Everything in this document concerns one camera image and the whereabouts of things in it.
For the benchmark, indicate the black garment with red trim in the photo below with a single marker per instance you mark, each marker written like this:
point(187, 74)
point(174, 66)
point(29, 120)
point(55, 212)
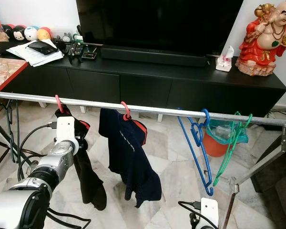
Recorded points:
point(93, 186)

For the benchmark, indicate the black red round plush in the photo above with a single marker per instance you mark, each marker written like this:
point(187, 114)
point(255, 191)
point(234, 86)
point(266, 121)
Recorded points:
point(8, 32)

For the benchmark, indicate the white pink tissue box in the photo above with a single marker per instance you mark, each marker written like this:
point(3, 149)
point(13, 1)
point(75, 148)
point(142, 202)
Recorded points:
point(224, 63)

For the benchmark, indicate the red plastic clothes hanger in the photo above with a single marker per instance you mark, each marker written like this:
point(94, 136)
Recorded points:
point(58, 104)
point(126, 110)

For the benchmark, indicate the orange bin with teal bag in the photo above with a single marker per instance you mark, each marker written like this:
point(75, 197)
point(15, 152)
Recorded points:
point(214, 148)

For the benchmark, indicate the navy blue shirt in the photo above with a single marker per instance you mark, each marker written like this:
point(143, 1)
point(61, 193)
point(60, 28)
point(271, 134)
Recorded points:
point(128, 157)

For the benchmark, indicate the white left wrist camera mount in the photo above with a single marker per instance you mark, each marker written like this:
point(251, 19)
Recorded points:
point(66, 129)

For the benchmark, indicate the white blue round plush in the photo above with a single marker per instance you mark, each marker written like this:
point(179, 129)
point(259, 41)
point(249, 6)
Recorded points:
point(32, 33)

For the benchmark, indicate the white paper stack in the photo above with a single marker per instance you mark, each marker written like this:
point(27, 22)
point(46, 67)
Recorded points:
point(31, 58)

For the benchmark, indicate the marble top table, dark frame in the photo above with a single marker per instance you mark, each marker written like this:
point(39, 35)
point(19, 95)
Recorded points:
point(5, 71)

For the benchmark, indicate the black desk organiser tray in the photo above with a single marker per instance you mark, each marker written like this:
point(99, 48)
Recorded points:
point(89, 54)

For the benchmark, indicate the black soundbar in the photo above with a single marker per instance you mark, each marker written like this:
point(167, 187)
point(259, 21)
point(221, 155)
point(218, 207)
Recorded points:
point(155, 56)

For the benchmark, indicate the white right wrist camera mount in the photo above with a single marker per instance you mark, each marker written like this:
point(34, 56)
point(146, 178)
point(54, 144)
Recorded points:
point(209, 213)

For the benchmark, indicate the blue plastic clothes hanger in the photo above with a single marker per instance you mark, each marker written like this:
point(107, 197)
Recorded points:
point(205, 111)

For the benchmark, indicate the silver metal clothes rack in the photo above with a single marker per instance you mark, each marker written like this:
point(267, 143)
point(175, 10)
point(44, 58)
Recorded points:
point(162, 109)

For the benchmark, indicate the orange yellow round plush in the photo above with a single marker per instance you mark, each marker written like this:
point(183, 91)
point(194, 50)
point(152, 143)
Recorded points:
point(44, 34)

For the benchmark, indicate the black wallet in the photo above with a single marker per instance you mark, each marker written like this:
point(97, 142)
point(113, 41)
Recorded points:
point(43, 46)

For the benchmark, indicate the black flat screen television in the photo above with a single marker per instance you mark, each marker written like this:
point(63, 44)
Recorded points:
point(157, 24)

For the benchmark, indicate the black television console cabinet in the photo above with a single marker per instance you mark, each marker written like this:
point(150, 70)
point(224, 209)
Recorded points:
point(152, 88)

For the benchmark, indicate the red laughing buddha statue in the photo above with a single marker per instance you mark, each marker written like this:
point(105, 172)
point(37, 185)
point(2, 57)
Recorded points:
point(260, 52)

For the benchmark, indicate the green plastic clothes hanger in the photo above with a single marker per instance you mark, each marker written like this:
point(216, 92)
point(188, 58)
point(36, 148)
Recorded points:
point(218, 177)

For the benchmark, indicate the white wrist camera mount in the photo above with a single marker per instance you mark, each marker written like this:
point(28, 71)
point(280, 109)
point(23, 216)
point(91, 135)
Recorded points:
point(209, 213)
point(66, 129)

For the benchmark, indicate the black mickey face plush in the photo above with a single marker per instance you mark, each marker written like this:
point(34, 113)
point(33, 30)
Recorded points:
point(19, 33)

